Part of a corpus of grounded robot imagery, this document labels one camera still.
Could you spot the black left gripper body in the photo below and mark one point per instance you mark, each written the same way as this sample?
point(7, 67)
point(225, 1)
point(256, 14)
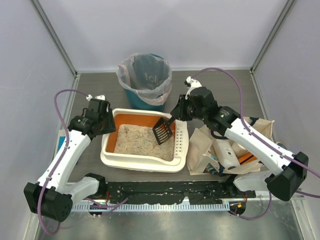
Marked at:
point(109, 123)

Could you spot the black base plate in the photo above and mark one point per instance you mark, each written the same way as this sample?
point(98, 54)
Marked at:
point(171, 192)

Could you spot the blue white box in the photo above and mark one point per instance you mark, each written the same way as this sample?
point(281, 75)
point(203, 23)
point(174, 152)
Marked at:
point(60, 140)

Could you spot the white orange litter box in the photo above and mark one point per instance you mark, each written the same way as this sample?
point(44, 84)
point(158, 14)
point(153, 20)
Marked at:
point(145, 163)

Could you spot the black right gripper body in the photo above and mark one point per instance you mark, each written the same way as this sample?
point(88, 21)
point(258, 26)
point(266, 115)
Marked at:
point(180, 110)

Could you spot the white plastic bottle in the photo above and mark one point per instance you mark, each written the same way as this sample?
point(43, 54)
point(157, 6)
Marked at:
point(225, 154)

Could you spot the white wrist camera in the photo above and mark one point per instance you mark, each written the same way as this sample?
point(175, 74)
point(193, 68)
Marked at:
point(98, 103)
point(191, 82)

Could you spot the black litter scoop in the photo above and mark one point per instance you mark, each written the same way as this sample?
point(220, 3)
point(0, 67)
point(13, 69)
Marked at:
point(162, 129)

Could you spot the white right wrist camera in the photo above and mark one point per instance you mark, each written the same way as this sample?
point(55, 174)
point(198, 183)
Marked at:
point(191, 82)

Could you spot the beige canvas tote bag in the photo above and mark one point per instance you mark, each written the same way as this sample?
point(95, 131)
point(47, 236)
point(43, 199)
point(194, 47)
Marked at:
point(201, 157)

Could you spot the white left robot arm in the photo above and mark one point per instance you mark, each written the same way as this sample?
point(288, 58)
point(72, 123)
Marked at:
point(58, 198)

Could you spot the clear plastic bin liner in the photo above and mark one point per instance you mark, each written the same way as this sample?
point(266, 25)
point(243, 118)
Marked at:
point(145, 75)

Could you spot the white slotted cable duct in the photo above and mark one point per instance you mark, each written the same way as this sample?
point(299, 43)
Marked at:
point(185, 206)

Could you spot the cat litter sand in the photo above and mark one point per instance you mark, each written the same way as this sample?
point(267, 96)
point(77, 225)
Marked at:
point(140, 140)

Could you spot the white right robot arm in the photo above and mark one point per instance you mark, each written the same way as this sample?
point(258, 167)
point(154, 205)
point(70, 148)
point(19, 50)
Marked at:
point(288, 170)

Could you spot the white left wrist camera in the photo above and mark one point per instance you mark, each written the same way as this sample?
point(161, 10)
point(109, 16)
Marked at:
point(98, 103)

